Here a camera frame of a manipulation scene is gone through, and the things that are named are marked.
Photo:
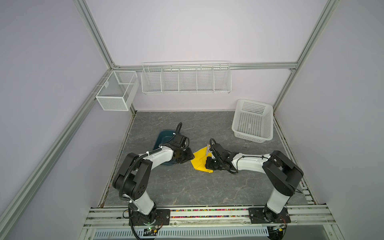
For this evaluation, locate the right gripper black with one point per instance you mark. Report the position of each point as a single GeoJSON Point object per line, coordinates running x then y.
{"type": "Point", "coordinates": [208, 165]}

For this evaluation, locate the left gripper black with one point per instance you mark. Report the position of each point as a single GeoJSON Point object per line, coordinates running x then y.
{"type": "Point", "coordinates": [189, 156]}

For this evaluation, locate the yellow paper napkin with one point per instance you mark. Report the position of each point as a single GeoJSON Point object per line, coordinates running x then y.
{"type": "Point", "coordinates": [200, 159]}

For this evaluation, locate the teal plastic tray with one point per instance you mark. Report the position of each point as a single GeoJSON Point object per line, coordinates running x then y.
{"type": "Point", "coordinates": [163, 141]}

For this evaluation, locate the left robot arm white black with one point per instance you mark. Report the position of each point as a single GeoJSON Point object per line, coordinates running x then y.
{"type": "Point", "coordinates": [131, 180]}

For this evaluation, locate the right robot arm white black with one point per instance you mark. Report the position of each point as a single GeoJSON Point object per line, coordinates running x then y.
{"type": "Point", "coordinates": [284, 174]}

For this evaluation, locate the white plastic perforated basket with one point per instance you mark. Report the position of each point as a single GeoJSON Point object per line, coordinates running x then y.
{"type": "Point", "coordinates": [253, 121]}

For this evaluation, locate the white vent grille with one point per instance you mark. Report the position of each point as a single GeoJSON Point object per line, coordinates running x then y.
{"type": "Point", "coordinates": [182, 233]}

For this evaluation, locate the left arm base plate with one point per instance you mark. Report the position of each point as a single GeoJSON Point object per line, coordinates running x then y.
{"type": "Point", "coordinates": [159, 217]}

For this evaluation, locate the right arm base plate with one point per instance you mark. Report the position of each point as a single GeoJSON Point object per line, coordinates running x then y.
{"type": "Point", "coordinates": [262, 215]}

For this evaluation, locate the white wire wall shelf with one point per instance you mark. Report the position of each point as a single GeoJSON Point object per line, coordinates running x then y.
{"type": "Point", "coordinates": [186, 77]}

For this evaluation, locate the white mesh wall box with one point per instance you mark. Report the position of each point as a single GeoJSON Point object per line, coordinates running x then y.
{"type": "Point", "coordinates": [118, 91]}

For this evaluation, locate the aluminium front rail frame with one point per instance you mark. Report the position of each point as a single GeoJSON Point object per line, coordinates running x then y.
{"type": "Point", "coordinates": [197, 217]}

